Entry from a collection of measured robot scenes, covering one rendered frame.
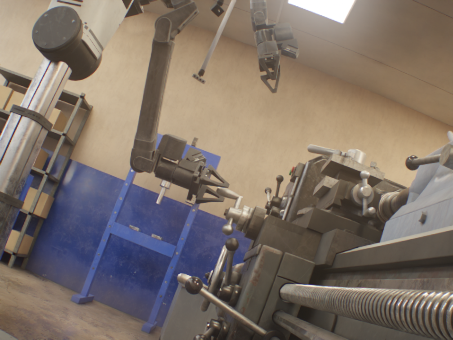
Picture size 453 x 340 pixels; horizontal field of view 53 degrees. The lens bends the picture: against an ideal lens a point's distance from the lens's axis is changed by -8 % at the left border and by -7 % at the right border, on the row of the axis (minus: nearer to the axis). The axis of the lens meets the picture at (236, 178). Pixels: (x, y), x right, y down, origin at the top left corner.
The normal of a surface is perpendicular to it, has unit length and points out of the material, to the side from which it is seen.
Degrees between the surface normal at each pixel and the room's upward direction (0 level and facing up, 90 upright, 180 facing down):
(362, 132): 90
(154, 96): 110
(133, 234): 90
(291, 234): 90
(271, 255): 90
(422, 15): 180
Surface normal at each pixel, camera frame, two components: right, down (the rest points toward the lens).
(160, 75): 0.04, 0.16
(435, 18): -0.35, 0.91
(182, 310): 0.15, -0.17
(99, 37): 0.93, 0.32
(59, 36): -0.09, -0.26
